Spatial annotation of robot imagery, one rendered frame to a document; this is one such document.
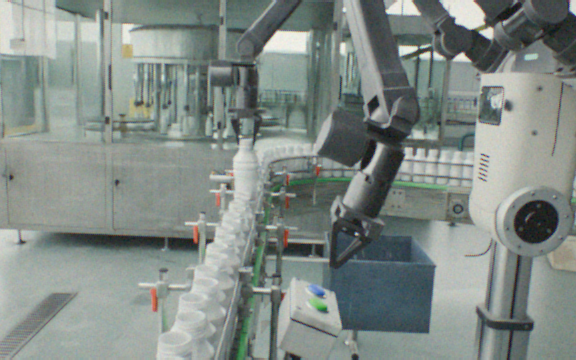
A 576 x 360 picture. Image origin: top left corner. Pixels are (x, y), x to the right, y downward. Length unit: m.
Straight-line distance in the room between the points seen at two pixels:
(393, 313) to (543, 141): 0.73
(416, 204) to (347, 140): 2.05
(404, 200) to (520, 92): 1.66
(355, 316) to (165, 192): 3.16
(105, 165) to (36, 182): 0.60
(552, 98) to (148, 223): 3.91
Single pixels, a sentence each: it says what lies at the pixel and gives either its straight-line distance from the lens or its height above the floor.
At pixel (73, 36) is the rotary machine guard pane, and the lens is 4.82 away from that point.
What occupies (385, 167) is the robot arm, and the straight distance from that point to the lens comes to 0.80.
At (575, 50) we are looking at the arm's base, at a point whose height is 1.53.
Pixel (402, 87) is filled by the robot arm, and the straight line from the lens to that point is 0.84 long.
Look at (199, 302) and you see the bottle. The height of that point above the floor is 1.16.
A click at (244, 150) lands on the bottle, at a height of 1.27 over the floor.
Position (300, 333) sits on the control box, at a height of 1.08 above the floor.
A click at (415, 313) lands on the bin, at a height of 0.79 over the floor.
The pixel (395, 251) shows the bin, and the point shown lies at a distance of 1.97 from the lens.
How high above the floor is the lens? 1.45
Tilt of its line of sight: 10 degrees down
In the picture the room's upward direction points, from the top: 3 degrees clockwise
